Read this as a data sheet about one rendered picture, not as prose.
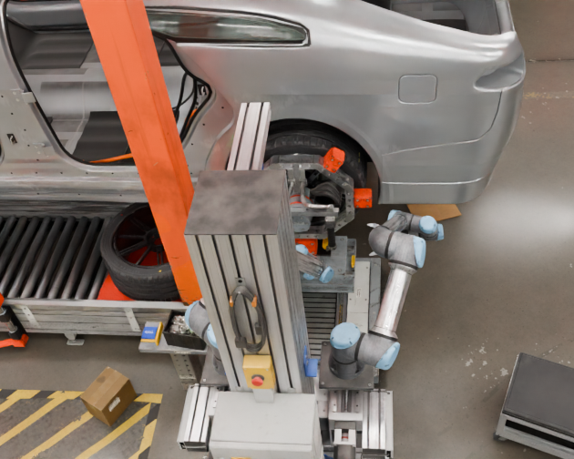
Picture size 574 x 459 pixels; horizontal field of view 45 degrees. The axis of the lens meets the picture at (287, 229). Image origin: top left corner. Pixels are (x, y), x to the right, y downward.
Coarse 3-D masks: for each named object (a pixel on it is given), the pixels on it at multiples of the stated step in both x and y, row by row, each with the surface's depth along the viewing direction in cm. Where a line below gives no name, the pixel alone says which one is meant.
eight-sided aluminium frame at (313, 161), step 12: (276, 156) 340; (288, 156) 339; (300, 156) 338; (312, 156) 337; (264, 168) 341; (276, 168) 339; (312, 168) 337; (324, 168) 336; (336, 180) 341; (348, 180) 343; (348, 192) 345; (348, 204) 352; (348, 216) 358; (312, 228) 374; (324, 228) 372; (336, 228) 366
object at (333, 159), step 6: (330, 150) 335; (336, 150) 334; (324, 156) 339; (330, 156) 331; (336, 156) 331; (342, 156) 333; (324, 162) 335; (330, 162) 333; (336, 162) 332; (342, 162) 332; (330, 168) 336; (336, 168) 335
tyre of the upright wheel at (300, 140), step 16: (272, 128) 350; (288, 128) 345; (304, 128) 343; (320, 128) 344; (336, 128) 349; (272, 144) 341; (288, 144) 338; (304, 144) 337; (320, 144) 337; (336, 144) 343; (352, 144) 351; (352, 160) 344; (352, 176) 349; (320, 224) 377
